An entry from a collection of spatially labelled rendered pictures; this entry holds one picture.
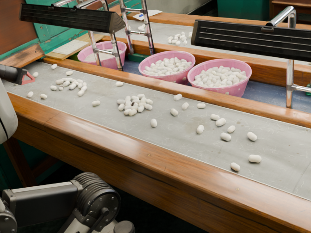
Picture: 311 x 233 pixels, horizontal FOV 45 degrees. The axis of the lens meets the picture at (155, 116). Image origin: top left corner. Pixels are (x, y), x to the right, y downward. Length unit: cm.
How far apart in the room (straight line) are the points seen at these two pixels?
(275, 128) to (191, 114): 31
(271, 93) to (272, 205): 71
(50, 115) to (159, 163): 59
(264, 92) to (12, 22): 129
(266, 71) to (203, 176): 71
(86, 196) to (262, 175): 50
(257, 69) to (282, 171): 65
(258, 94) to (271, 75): 11
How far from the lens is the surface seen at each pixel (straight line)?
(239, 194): 103
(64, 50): 216
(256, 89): 165
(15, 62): 205
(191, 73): 165
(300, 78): 162
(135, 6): 266
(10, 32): 209
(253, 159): 115
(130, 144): 126
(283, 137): 126
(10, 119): 74
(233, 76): 162
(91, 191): 108
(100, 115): 151
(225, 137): 124
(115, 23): 142
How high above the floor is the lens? 150
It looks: 32 degrees down
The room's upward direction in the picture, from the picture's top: 11 degrees counter-clockwise
